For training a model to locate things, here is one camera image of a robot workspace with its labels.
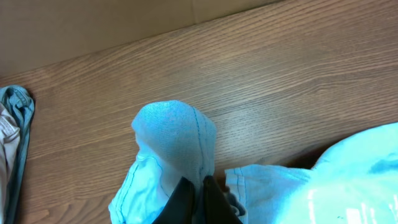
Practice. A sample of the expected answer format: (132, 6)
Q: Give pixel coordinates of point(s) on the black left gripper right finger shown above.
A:
(216, 207)

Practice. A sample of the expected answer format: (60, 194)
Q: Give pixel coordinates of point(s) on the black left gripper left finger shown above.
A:
(179, 208)

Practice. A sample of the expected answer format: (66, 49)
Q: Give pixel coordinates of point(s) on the light blue t-shirt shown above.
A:
(354, 181)

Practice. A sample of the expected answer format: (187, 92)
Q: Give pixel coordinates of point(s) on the beige folded garment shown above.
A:
(10, 139)

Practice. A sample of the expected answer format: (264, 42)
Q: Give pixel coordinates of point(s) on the grey-blue folded garment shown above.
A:
(21, 106)

